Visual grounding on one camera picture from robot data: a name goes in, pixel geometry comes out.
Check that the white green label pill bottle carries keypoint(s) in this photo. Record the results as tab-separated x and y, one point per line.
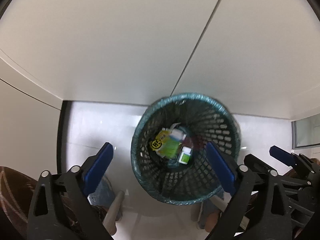
185	155

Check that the yellow snack wrapper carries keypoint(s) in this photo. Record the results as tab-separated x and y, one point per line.
157	144

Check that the teal mesh trash bin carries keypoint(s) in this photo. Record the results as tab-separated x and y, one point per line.
203	119

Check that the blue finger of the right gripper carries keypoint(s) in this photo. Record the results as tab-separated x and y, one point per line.
282	156

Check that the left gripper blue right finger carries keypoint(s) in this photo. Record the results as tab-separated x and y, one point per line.
224	167

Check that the green white medicine box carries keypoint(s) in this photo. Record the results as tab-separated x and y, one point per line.
171	139

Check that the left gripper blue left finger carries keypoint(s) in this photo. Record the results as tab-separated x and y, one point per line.
95	167

